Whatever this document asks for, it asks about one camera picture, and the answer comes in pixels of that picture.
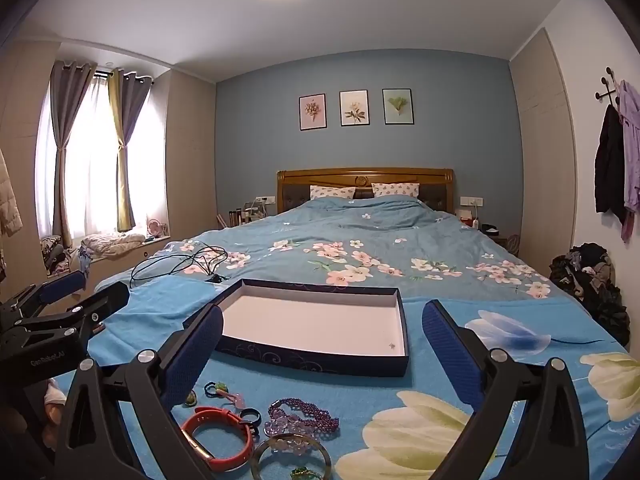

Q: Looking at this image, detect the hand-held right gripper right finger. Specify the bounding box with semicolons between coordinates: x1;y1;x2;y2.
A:
421;300;591;480

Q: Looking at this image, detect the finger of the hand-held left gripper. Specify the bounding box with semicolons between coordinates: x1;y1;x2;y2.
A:
0;281;130;347
0;270;87;322

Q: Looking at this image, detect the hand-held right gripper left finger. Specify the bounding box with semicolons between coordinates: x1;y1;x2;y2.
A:
52;305;224;480

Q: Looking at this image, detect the red smart watch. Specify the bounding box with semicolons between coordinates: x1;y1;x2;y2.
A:
181;406;255;461

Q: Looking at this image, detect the black ring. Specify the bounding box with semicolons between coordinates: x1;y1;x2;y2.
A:
240;407;262;436

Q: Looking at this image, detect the lilac crystal bracelet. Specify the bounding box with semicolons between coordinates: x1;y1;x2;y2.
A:
263;410;301;438

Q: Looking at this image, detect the dark blue shallow box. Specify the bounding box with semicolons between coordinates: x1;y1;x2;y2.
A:
182;278;410;378

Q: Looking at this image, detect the amber green bangle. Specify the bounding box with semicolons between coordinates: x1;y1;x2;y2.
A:
251;434;331;480

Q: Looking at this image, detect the purple bead bracelet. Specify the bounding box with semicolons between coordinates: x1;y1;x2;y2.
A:
267;398;340;433

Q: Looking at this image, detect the person's left hand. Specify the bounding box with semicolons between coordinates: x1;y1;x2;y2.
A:
42;380;68;441

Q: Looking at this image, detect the crumpled light bedding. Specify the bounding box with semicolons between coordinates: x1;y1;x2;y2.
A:
80;232;146;261

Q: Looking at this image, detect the beige padded jacket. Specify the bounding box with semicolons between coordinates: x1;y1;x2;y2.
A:
0;147;23;238

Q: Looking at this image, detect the blue flower blanket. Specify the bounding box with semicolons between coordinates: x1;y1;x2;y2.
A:
47;280;640;480

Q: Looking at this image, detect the white sheer curtain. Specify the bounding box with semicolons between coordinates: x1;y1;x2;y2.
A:
65;75;121;241

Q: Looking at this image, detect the bedside cosmetics cluster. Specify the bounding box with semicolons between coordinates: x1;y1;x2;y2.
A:
227;200;268;226

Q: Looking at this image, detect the blue floral duvet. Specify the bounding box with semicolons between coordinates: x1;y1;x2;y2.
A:
95;196;583;303

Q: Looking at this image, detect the pile of dark clothes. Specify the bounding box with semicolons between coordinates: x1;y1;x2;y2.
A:
549;242;631;346

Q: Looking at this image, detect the dotted white pillow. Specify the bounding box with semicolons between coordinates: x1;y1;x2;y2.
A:
310;185;357;201
371;182;420;199

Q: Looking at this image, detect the yellow grey curtain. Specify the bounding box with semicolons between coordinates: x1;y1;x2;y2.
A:
107;66;153;233

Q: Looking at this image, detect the wooden headboard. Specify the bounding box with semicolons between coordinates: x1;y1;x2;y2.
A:
276;168;455;217

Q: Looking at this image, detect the beige wardrobe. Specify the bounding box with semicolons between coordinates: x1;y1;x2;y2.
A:
510;27;578;261

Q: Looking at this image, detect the black coat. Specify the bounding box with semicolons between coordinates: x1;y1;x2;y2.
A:
594;104;628;226

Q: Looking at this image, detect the green framed leaf picture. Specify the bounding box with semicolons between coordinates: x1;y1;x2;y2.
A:
382;88;414;125

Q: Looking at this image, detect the cream framed flower picture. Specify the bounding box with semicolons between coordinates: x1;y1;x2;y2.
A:
339;90;369;126

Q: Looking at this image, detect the pink framed flower picture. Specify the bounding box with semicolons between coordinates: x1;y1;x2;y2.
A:
299;93;327;131

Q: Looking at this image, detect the purple garment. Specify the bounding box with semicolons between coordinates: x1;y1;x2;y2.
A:
617;79;640;243

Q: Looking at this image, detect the black cable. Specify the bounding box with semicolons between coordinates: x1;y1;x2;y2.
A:
130;245;230;288

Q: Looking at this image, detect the beige wall cabinet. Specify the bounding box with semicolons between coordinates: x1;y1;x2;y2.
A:
165;70;217;241

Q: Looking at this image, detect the black wall coat rack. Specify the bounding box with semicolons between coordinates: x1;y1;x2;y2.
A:
594;66;623;106

